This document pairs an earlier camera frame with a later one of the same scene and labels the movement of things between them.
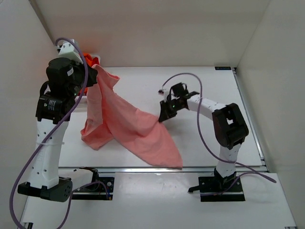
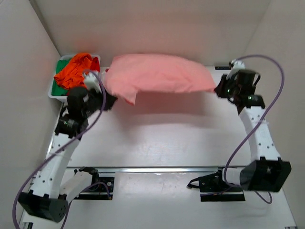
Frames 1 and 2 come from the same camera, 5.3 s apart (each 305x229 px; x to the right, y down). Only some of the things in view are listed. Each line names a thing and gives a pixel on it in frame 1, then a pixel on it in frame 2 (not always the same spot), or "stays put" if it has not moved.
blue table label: (222, 68) stays put
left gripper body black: (86, 74) → (96, 101)
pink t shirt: (108, 116) → (126, 75)
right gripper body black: (176, 106) → (227, 88)
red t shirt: (95, 61) stays put
